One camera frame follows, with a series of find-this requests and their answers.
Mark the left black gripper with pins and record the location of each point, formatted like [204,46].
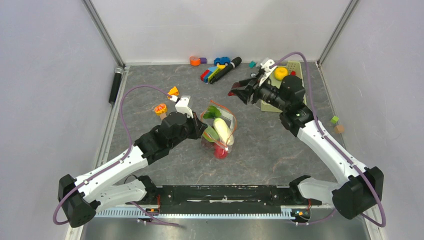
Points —
[198,126]

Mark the wooden cube left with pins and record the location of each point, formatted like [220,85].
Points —
[162,116]

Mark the clear zip bag orange zipper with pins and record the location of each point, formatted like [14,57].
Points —
[228,117]

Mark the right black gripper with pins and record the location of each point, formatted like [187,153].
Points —
[246,91]

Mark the coloured block stack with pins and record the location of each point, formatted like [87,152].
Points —
[210,73]

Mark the teal block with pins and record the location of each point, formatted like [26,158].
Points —
[252,64]

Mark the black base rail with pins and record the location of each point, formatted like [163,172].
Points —
[223,199]

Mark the blue toy car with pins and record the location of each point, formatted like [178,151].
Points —
[221,61]

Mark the orange toy brick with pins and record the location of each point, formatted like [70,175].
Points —
[173,92]

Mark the light green fruit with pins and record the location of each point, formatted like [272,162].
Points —
[211,135]

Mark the green cube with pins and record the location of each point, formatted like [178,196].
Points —
[334,120]

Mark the black microphone at wall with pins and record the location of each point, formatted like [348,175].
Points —
[116,83]

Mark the yellow lemon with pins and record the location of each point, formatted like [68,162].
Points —
[280,73]

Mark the white radish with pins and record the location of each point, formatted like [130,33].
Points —
[223,131]

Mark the black microphone on table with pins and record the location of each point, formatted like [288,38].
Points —
[232,65]

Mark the dark brown fruit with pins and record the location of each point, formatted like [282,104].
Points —
[233,92]

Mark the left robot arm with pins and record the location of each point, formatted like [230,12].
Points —
[81,198]

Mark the purple block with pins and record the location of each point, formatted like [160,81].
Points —
[203,60]

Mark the red apple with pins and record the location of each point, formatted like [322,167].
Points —
[219,152]

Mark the wooden cube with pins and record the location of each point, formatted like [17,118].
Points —
[162,116]
[339,129]

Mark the wooden cube right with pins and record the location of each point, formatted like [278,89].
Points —
[339,129]

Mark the green leaf vegetable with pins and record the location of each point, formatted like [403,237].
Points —
[212,112]

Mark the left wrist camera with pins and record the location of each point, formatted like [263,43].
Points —
[183,106]

